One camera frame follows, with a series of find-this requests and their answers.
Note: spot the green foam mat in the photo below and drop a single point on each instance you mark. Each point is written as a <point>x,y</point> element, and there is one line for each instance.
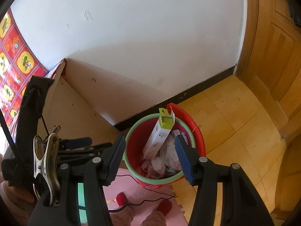
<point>81,197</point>

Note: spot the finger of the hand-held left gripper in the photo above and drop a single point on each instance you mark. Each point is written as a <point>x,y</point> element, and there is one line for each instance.
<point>80,142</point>
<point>98,147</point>

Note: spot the red bucket with green rim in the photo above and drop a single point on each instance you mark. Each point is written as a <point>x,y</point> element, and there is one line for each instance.
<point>134,146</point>

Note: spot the red floral wall covering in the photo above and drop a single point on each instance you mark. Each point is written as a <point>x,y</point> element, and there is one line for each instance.
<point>18,70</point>

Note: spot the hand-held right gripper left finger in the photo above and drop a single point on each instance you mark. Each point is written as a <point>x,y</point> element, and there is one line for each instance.
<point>115,160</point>

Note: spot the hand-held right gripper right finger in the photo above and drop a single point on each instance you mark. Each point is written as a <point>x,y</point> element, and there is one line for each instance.
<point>185,162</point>

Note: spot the dark hanging bag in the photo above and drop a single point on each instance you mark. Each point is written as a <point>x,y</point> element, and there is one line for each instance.
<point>296,16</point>

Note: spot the wooden door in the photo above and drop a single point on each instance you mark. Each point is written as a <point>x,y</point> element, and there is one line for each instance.
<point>270,63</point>

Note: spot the white plastic bag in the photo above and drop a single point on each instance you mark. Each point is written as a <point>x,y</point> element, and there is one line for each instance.
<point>170,154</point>

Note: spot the red plastic stand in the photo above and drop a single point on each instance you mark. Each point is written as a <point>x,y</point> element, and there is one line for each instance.
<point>197,136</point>

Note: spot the person's left hand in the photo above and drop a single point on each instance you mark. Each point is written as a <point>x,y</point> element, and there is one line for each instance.
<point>21,194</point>

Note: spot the beige wooden bed frame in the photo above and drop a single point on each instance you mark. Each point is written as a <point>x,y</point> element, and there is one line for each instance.
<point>77,113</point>

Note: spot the metal spring clip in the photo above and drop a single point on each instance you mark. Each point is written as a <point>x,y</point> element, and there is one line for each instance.
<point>54,129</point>
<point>47,164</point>

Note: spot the white cardboard box green ends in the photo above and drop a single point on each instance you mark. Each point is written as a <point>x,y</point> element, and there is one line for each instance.
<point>156,139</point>

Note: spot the pink foam mat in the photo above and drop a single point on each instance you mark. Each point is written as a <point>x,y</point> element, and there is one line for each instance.
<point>141,188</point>

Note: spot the fuzzy slipper with red pompom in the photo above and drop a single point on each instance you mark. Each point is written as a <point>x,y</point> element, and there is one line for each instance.
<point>164,207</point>
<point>121,199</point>

